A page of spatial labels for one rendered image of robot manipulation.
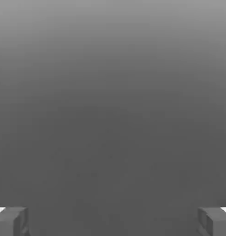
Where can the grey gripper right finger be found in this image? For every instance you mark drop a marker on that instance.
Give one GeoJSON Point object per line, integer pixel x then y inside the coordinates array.
{"type": "Point", "coordinates": [215, 222]}

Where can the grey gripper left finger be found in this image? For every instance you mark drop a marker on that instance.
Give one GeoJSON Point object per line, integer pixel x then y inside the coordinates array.
{"type": "Point", "coordinates": [10, 222]}

